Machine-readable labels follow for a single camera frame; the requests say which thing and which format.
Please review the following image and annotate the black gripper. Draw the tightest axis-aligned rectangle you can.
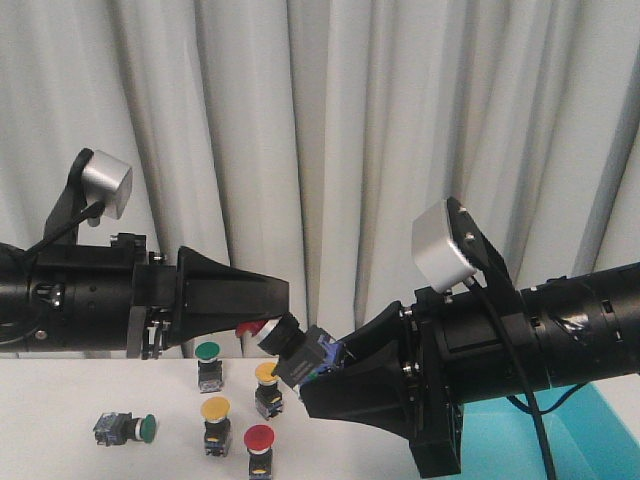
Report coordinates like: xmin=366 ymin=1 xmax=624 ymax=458
xmin=112 ymin=233 xmax=289 ymax=359
xmin=300 ymin=287 xmax=550 ymax=478

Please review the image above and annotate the red push button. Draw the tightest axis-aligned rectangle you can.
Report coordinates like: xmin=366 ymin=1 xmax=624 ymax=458
xmin=243 ymin=424 xmax=275 ymax=480
xmin=235 ymin=313 xmax=346 ymax=389

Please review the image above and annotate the yellow push button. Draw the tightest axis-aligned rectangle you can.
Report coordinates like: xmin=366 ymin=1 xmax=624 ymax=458
xmin=254 ymin=362 xmax=284 ymax=420
xmin=200 ymin=396 xmax=231 ymax=457

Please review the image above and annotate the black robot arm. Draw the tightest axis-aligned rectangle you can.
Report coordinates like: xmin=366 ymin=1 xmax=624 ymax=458
xmin=300 ymin=264 xmax=639 ymax=478
xmin=1 ymin=233 xmax=289 ymax=359

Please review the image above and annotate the light blue plastic box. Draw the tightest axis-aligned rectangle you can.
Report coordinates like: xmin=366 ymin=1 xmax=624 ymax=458
xmin=457 ymin=385 xmax=639 ymax=479

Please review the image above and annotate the upright green push button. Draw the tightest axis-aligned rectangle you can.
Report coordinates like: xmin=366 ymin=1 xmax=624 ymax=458
xmin=195 ymin=341 xmax=224 ymax=393

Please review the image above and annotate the lying green push button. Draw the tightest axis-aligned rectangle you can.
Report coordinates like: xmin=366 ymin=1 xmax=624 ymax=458
xmin=93 ymin=412 xmax=157 ymax=446

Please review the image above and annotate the white pleated curtain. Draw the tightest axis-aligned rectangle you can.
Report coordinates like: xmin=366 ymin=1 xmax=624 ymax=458
xmin=1 ymin=1 xmax=639 ymax=336

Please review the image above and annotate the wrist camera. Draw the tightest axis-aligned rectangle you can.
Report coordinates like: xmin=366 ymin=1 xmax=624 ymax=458
xmin=411 ymin=200 xmax=477 ymax=293
xmin=81 ymin=150 xmax=133 ymax=220

